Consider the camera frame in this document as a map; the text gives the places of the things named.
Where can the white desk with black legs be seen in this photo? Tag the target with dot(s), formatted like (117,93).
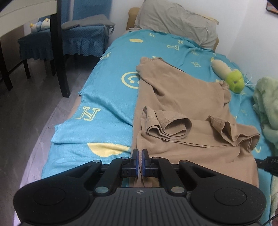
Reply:
(47,44)

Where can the blue covered chair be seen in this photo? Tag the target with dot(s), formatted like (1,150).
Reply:
(88,40)

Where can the grey pillow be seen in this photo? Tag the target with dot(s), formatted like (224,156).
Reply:
(164,5)

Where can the pale green fleece blanket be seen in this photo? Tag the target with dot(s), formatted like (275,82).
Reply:
(265,105)

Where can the small plush toy on chair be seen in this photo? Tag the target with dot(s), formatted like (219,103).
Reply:
(40,26)

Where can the green plush toy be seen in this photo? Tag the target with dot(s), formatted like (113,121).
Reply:
(233,78)

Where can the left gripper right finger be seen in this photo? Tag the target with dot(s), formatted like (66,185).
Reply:
(163,170)

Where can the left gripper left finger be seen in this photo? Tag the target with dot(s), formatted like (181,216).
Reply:
(114,173)

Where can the tan t-shirt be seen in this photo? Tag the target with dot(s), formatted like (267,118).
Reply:
(179,117)

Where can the turquoise patterned bed sheet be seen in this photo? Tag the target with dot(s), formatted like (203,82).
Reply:
(101,128)

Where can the gold leaf wall painting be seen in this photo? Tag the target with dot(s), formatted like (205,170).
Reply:
(272,7)

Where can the grey cloth on chair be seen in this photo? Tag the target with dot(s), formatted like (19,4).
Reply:
(94,20)

